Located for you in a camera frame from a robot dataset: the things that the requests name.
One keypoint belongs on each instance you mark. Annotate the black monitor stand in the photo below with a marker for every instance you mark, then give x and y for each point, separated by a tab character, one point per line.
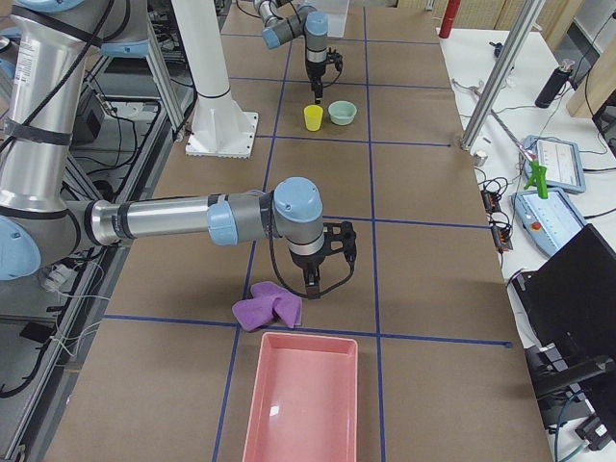
554	381

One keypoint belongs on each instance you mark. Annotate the black laptop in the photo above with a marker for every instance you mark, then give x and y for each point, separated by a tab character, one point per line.
570	300

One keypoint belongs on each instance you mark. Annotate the far blue teach pendant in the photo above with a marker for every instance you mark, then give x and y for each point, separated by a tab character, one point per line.
562	160

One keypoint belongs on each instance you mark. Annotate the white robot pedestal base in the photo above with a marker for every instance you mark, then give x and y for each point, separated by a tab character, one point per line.
220	127

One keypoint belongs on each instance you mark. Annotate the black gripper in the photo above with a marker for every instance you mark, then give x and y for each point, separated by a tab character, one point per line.
315	73
305	264

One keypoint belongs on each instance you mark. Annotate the black water bottle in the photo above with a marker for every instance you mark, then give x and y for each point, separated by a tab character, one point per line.
555	83

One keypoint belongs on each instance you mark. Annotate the near blue teach pendant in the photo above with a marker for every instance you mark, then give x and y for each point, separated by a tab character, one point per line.
550	222

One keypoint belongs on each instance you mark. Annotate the translucent white plastic bin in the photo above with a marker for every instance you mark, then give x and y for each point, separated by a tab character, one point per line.
336	11

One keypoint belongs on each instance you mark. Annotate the yellow plastic cup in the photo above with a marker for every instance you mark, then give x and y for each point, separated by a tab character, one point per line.
313	115

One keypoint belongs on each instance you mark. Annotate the purple fleece cloth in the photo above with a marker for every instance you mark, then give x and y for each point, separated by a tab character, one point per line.
268	301

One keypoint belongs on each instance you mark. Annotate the pink plastic tray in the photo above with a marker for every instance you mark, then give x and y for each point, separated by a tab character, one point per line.
305	398

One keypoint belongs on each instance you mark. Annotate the red cylinder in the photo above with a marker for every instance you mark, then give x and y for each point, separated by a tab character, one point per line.
448	18

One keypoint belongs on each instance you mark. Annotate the green plastic clamp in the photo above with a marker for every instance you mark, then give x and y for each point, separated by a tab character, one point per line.
537	179

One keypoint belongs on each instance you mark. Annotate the blue teach pendant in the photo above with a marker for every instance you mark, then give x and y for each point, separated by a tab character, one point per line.
562	160
550	222

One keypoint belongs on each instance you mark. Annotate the aluminium frame post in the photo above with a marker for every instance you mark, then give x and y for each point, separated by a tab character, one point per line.
509	53

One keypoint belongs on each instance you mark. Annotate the light green bowl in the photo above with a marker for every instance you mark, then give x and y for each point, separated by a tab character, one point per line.
342	112

